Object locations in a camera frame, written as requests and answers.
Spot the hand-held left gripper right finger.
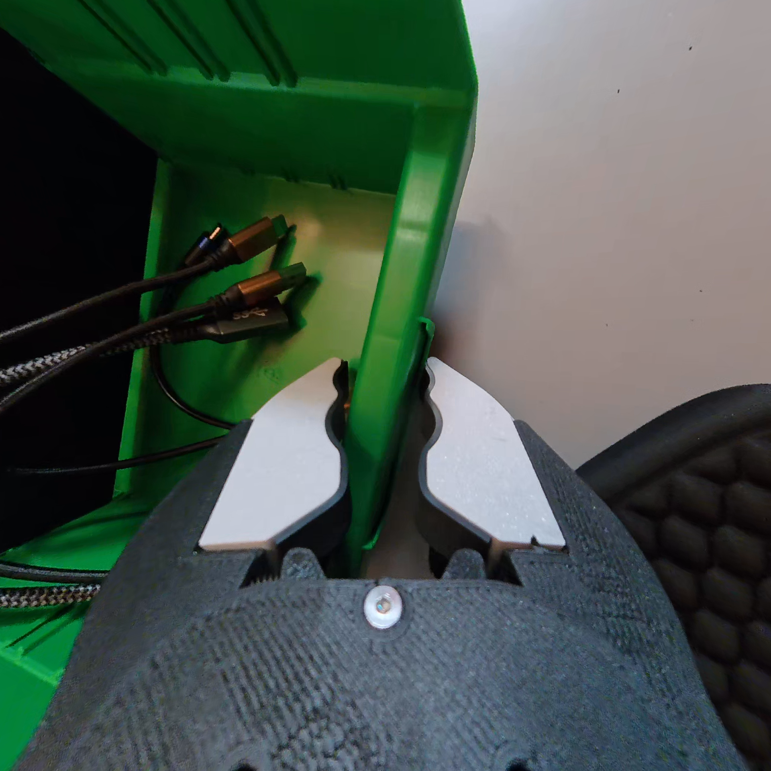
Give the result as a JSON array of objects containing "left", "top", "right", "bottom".
[{"left": 419, "top": 357, "right": 568, "bottom": 559}]

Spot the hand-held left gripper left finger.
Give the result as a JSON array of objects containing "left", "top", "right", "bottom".
[{"left": 198, "top": 357, "right": 351, "bottom": 556}]

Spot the gold USB cable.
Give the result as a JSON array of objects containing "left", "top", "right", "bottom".
[{"left": 0, "top": 262, "right": 309, "bottom": 413}]

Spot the green plastic bin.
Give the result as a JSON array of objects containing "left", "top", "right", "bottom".
[{"left": 0, "top": 0, "right": 479, "bottom": 771}]

